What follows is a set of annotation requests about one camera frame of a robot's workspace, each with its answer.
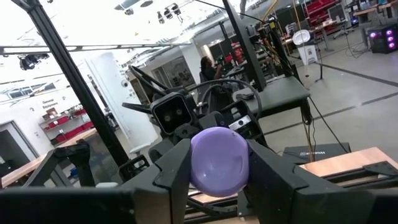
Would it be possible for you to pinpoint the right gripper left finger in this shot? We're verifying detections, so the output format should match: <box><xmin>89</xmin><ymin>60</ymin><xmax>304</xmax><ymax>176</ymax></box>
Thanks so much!
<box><xmin>0</xmin><ymin>138</ymin><xmax>193</xmax><ymax>224</ymax></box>

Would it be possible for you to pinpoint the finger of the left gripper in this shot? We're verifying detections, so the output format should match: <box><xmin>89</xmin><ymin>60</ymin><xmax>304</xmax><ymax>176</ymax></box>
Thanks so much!
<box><xmin>128</xmin><ymin>64</ymin><xmax>171</xmax><ymax>95</ymax></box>
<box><xmin>122</xmin><ymin>102</ymin><xmax>154</xmax><ymax>114</ymax></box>

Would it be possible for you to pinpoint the black glowing computer tower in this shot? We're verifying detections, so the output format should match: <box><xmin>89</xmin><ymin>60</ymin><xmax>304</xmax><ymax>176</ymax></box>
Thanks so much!
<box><xmin>368</xmin><ymin>25</ymin><xmax>398</xmax><ymax>54</ymax></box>

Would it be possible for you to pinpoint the black Winmax box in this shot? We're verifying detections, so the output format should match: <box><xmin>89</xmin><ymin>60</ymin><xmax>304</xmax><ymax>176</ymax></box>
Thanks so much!
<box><xmin>282</xmin><ymin>142</ymin><xmax>352</xmax><ymax>164</ymax></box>

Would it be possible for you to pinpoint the black overhead camera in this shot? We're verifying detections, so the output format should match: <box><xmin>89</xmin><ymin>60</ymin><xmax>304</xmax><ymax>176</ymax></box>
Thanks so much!
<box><xmin>17</xmin><ymin>53</ymin><xmax>50</xmax><ymax>71</ymax></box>

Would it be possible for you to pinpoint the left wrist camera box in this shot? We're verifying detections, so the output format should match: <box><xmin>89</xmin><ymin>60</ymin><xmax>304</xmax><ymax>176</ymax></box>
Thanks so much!
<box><xmin>150</xmin><ymin>92</ymin><xmax>194</xmax><ymax>135</ymax></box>

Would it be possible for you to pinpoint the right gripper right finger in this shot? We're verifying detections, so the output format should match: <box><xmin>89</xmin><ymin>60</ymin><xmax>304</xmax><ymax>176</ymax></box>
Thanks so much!
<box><xmin>244</xmin><ymin>139</ymin><xmax>398</xmax><ymax>224</ymax></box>

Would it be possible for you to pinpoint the purple paint bottle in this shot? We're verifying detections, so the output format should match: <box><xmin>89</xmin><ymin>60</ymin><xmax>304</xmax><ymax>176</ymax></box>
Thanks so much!
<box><xmin>189</xmin><ymin>126</ymin><xmax>251</xmax><ymax>198</ymax></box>

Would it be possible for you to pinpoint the tall red storage rack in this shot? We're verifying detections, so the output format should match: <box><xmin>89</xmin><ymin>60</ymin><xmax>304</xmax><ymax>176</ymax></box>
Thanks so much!
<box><xmin>303</xmin><ymin>0</ymin><xmax>340</xmax><ymax>35</ymax></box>

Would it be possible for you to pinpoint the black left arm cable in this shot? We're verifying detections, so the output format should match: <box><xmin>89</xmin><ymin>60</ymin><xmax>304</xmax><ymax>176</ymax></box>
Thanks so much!
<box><xmin>186</xmin><ymin>78</ymin><xmax>262</xmax><ymax>125</ymax></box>

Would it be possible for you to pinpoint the shelf with red bins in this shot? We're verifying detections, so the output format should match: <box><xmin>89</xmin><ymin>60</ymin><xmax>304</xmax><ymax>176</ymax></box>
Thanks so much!
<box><xmin>39</xmin><ymin>107</ymin><xmax>96</xmax><ymax>146</ymax></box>

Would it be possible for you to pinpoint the wooden topped desk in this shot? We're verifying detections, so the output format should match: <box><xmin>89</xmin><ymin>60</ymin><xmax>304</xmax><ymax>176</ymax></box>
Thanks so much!
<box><xmin>353</xmin><ymin>0</ymin><xmax>398</xmax><ymax>19</ymax></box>

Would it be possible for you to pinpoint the wooden workbench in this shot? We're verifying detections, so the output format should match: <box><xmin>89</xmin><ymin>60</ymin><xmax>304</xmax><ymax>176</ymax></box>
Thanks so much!
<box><xmin>0</xmin><ymin>127</ymin><xmax>98</xmax><ymax>189</ymax></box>

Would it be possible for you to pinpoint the white trash can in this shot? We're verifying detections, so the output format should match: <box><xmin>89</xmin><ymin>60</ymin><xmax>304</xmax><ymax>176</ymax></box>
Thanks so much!
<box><xmin>291</xmin><ymin>29</ymin><xmax>318</xmax><ymax>65</ymax></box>

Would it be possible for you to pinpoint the seated person at desk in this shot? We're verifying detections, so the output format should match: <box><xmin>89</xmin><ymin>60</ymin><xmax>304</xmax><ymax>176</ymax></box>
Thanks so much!
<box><xmin>199</xmin><ymin>55</ymin><xmax>224</xmax><ymax>82</ymax></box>

